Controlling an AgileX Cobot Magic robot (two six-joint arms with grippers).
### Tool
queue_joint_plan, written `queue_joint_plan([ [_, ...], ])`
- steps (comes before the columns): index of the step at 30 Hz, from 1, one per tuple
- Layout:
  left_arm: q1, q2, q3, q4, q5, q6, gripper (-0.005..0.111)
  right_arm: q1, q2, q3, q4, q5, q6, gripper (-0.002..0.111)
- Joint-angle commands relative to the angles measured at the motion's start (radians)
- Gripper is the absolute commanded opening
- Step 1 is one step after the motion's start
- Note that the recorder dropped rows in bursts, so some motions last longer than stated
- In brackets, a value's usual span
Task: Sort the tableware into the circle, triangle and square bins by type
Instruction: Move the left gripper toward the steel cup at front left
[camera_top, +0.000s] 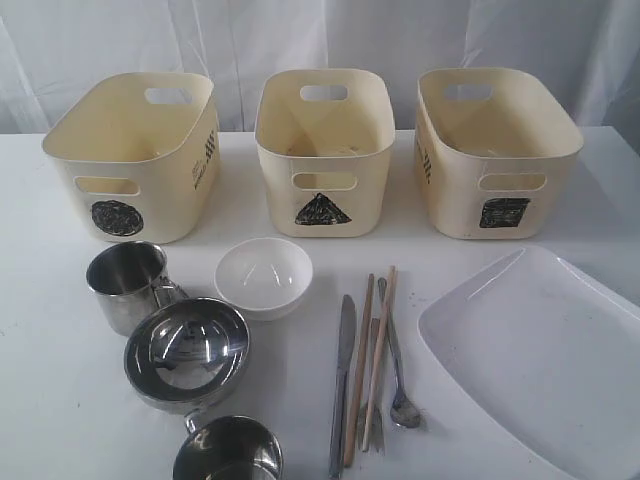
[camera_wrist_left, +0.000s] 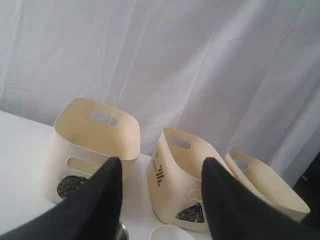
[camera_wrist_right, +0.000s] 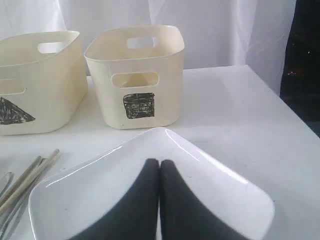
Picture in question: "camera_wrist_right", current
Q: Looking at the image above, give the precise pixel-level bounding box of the white backdrop curtain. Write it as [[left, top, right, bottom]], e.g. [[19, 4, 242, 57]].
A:
[[0, 0, 296, 94]]

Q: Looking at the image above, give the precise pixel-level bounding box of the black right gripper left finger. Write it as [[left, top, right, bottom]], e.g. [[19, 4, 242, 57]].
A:
[[71, 158, 159, 240]]

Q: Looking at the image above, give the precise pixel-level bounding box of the steel spoon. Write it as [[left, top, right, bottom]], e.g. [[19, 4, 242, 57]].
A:
[[0, 172, 14, 196]]

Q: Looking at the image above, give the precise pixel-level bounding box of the white square plate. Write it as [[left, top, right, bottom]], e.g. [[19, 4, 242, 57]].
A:
[[28, 127, 275, 240]]

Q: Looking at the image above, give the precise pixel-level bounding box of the cream bin triangle mark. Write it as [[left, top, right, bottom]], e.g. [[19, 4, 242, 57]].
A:
[[0, 31, 88, 136]]

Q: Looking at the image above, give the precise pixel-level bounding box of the wooden chopstick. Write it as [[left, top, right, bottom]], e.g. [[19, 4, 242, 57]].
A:
[[0, 148, 60, 215], [0, 156, 43, 201]]

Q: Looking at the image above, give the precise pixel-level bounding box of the wooden chopstick left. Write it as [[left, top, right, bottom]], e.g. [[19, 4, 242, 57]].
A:
[[0, 156, 43, 201]]

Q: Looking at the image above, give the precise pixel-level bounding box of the cream bin square mark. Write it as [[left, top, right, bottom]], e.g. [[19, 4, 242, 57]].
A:
[[84, 24, 185, 129]]

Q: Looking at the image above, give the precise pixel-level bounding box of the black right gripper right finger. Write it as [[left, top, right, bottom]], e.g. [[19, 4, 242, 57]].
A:
[[159, 159, 244, 240]]

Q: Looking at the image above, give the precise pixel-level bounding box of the wooden chopstick right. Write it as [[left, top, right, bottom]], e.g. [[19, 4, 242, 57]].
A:
[[0, 148, 60, 215]]

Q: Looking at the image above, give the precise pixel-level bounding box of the steel fork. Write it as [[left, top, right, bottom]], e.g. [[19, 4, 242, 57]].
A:
[[0, 185, 34, 240]]

